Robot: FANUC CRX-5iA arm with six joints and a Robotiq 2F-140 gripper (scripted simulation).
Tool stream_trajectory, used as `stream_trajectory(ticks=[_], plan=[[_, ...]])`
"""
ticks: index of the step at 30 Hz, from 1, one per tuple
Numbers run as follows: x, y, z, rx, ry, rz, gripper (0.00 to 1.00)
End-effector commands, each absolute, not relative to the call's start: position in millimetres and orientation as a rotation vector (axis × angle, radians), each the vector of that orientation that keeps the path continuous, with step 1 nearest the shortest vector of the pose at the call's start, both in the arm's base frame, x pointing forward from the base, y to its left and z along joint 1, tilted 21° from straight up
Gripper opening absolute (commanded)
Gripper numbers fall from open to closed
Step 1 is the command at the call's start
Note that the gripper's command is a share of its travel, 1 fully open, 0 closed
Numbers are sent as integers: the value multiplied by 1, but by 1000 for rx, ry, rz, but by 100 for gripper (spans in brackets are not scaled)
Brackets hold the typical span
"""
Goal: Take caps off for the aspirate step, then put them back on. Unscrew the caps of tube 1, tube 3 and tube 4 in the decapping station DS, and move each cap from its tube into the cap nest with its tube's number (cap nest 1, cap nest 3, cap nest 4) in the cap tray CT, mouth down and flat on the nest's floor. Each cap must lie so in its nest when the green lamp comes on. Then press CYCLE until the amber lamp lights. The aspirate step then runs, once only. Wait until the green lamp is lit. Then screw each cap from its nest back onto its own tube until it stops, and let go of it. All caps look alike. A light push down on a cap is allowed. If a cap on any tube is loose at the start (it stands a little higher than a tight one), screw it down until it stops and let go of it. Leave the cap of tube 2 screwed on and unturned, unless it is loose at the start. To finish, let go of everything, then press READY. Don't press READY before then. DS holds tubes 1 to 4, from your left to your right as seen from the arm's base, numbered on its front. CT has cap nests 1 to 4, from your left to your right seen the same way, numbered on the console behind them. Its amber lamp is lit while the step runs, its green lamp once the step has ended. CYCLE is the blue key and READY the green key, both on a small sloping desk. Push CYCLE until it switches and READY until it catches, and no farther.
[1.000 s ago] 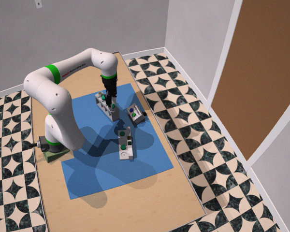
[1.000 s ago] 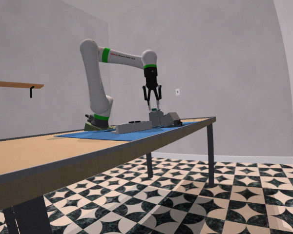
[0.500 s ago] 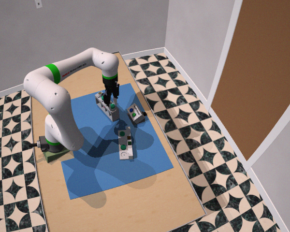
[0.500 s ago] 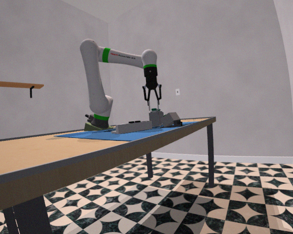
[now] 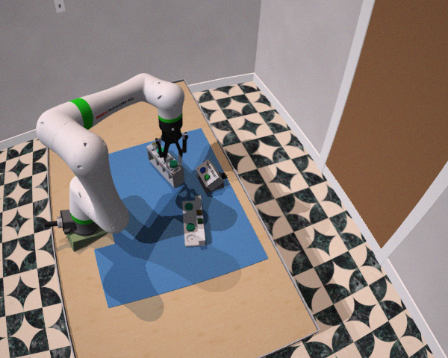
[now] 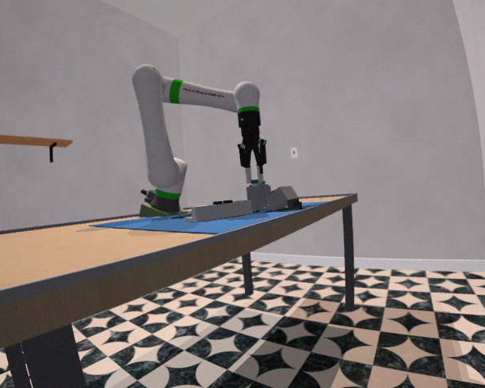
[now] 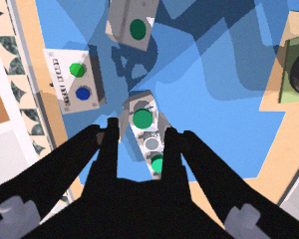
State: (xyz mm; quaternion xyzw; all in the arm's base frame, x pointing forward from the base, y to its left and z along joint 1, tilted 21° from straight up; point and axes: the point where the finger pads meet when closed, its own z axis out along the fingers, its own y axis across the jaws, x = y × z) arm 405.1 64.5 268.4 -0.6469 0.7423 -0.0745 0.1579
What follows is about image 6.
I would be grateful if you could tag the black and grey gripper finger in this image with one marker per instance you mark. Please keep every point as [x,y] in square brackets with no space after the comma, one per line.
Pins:
[245,159]
[260,157]

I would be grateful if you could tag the white sloping button panel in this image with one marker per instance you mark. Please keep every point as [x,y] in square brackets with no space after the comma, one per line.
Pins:
[279,198]

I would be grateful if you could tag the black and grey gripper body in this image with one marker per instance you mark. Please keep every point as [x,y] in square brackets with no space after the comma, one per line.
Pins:
[250,133]

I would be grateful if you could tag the dark table edge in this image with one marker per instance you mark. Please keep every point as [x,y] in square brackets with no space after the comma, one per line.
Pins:
[35,287]

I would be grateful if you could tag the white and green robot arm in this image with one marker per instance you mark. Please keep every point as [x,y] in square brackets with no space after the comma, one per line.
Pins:
[164,171]

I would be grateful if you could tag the blue flat mat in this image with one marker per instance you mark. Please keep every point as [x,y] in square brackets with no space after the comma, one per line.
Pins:
[215,226]

